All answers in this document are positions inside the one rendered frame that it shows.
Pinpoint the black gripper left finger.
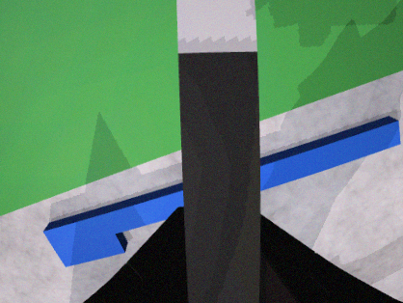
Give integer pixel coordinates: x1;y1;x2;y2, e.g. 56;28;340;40
84;207;189;303

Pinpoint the green flat mat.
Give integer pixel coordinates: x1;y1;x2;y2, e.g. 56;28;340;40
0;0;403;216

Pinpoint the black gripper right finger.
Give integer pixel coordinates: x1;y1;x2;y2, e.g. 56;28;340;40
259;214;403;303

